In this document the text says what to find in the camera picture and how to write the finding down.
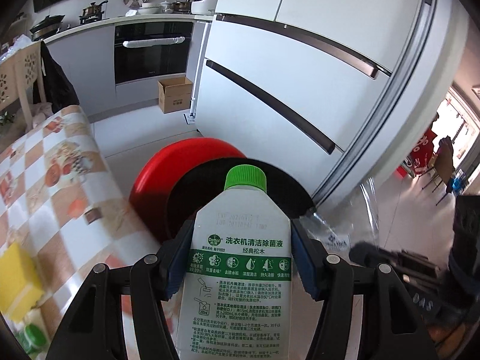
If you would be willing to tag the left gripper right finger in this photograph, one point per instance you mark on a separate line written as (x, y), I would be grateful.
(391, 328)

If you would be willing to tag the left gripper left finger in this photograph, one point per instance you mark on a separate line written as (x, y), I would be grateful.
(92, 327)

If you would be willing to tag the white detergent bottle green cap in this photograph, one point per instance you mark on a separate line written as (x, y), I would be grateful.
(236, 292)

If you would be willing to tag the green white tube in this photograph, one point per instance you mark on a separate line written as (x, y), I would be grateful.
(32, 339)

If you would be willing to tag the yellow sponge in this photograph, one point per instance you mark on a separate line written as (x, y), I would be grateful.
(21, 287)

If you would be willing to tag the clear plastic bag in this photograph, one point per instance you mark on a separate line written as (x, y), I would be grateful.
(353, 221)

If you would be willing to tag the red plastic stool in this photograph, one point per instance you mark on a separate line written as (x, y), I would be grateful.
(150, 192)

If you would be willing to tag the white refrigerator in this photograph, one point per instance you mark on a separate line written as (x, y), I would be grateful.
(330, 91)

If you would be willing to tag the black garment on chair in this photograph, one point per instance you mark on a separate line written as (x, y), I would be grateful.
(58, 89)

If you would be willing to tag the cardboard box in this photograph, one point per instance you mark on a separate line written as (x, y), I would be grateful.
(175, 94)

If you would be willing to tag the beige plastic chair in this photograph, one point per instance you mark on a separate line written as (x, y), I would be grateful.
(19, 71)

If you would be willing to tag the black built-in oven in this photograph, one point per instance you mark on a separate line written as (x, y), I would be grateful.
(151, 49)

